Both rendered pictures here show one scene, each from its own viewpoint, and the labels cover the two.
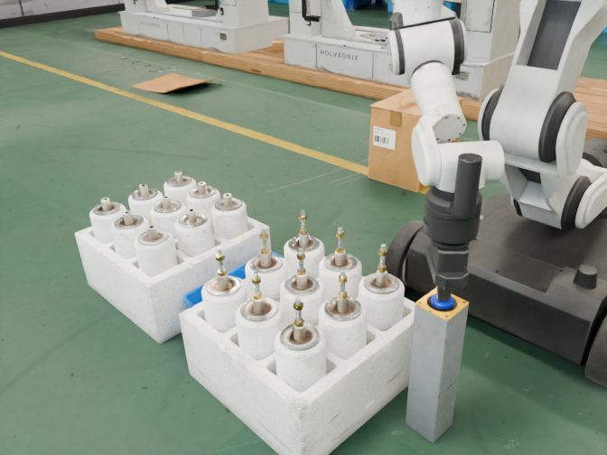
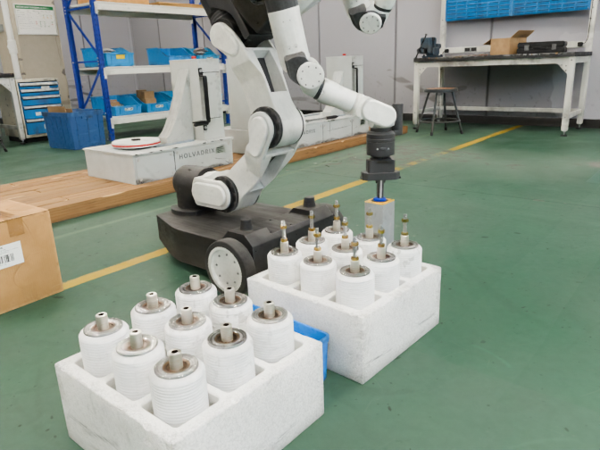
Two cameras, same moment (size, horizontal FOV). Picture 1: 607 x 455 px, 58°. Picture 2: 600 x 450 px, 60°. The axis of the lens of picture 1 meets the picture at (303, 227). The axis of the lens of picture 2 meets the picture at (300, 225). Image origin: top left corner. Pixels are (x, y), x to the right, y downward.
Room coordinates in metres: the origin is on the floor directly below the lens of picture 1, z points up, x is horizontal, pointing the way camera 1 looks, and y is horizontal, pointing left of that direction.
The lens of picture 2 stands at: (1.21, 1.34, 0.74)
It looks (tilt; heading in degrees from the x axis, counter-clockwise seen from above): 17 degrees down; 264
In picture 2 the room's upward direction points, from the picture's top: 2 degrees counter-clockwise
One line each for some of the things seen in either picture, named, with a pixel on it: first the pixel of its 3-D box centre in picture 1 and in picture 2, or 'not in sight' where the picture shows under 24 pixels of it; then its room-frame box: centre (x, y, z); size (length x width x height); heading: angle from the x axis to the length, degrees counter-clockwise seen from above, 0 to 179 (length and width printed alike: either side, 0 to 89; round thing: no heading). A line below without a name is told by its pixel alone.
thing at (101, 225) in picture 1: (114, 237); (181, 411); (1.35, 0.54, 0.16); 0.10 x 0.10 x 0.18
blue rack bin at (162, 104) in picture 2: not in sight; (146, 102); (2.39, -5.37, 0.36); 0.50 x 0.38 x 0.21; 136
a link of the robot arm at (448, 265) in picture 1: (450, 240); (379, 160); (0.79, -0.25, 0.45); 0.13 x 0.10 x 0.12; 177
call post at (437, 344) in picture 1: (434, 368); (379, 246); (0.80, -0.24, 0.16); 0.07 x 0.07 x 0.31; 43
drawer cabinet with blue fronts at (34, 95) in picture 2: not in sight; (32, 110); (3.66, -5.13, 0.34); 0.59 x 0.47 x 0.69; 135
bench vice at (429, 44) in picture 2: not in sight; (429, 46); (-0.78, -4.29, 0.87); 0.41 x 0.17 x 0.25; 45
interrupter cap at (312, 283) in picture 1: (302, 284); (345, 248); (0.96, 0.01, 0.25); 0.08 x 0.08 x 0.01
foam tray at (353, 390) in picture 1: (304, 343); (345, 301); (0.96, 0.01, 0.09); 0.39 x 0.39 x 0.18; 43
